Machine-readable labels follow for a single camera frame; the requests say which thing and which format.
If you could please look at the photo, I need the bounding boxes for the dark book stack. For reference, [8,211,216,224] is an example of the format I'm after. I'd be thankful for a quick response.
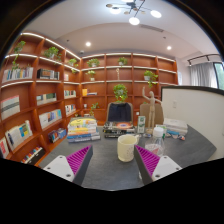
[103,121,135,138]

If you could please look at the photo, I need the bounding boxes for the ceiling chandelier lamp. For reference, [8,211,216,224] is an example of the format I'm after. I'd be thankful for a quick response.
[106,0,162,26]

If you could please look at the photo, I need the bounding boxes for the white partition board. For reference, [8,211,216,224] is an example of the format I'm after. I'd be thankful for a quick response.
[161,86,224,160]

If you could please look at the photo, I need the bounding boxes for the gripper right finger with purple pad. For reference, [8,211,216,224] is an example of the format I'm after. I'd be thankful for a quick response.
[134,145,181,185]

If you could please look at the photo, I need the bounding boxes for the colourful book stack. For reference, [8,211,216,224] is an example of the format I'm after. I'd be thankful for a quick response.
[67,117,100,143]

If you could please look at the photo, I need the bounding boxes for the cream ceramic mug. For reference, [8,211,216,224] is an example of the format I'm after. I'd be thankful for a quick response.
[117,134,138,162]

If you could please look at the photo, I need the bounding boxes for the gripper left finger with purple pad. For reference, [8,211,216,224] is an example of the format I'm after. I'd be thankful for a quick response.
[44,145,93,186]

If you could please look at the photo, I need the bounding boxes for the tan chair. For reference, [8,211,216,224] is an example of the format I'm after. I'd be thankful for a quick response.
[140,103,164,125]

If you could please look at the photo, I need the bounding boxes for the orange wooden bookshelf wall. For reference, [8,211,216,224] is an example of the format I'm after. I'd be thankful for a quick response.
[0,32,178,161]

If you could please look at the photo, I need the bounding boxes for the grey curtain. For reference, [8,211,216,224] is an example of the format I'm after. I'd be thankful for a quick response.
[189,62,218,88]

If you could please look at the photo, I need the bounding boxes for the green white carton box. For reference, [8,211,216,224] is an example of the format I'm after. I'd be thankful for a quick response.
[137,116,146,134]

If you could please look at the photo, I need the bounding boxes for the potted plant behind chair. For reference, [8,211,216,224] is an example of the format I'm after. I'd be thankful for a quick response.
[113,84,128,102]

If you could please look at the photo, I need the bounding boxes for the wooden artist mannequin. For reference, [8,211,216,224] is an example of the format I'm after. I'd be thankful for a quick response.
[142,87,162,129]

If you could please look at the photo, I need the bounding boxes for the clear plastic water bottle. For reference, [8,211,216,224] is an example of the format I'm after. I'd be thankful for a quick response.
[145,127,165,157]

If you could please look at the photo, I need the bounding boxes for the dark blue office chair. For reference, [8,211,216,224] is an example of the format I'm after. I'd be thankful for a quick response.
[106,102,133,122]

